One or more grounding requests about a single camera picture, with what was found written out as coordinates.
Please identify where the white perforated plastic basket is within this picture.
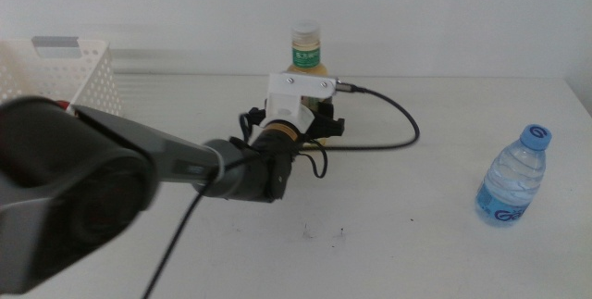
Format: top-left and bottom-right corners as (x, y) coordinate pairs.
(0, 35), (124, 118)

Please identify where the thick black camera cable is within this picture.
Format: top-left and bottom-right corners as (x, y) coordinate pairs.
(140, 81), (422, 299)

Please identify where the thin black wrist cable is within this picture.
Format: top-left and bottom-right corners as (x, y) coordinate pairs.
(295, 137), (330, 181)

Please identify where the yellow tea bottle green label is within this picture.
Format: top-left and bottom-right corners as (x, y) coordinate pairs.
(285, 19), (333, 147)

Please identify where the grey wall trunking strip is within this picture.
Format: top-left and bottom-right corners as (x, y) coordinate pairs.
(31, 35), (293, 76)

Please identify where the blue capped water bottle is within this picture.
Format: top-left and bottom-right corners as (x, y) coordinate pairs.
(475, 123), (553, 227)

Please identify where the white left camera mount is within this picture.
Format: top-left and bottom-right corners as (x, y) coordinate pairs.
(258, 71), (339, 132)

